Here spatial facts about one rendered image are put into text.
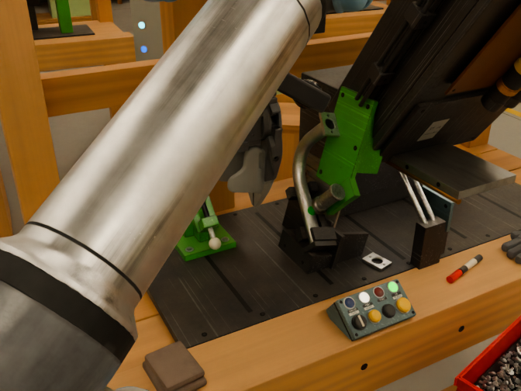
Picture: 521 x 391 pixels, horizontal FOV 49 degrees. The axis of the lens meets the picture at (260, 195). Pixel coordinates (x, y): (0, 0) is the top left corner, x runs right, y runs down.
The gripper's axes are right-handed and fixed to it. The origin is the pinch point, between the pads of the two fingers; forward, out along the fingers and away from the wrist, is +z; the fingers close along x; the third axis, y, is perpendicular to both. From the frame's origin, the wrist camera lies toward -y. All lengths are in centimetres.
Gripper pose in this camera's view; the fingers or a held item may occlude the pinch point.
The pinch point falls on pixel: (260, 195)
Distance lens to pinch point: 73.0
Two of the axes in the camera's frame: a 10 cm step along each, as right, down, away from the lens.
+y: -8.8, 2.2, -4.2
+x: 4.7, 4.1, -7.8
